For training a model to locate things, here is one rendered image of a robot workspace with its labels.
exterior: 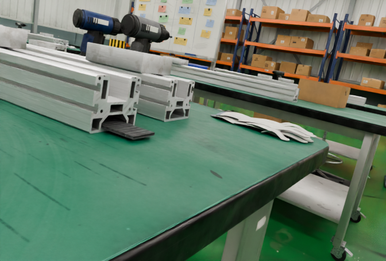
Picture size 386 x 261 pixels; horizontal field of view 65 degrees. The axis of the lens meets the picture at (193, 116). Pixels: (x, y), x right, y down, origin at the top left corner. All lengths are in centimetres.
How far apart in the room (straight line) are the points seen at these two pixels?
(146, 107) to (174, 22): 343
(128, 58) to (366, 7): 1063
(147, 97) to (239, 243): 36
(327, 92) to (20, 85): 196
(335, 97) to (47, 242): 212
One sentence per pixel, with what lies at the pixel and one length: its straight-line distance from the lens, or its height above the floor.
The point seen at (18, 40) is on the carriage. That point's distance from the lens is 74.
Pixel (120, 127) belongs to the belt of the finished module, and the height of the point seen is 79.
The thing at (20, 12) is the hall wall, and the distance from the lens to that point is 1334.
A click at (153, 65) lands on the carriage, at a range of 65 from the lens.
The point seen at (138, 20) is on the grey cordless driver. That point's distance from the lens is 85.
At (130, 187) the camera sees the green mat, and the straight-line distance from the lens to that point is 30.
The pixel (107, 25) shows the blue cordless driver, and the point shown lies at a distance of 103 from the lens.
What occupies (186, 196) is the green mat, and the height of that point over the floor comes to 78.
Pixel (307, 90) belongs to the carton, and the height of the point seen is 85.
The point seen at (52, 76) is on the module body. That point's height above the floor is 84.
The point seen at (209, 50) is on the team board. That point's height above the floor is 107.
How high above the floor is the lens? 91
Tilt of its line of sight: 10 degrees down
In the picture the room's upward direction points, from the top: 11 degrees clockwise
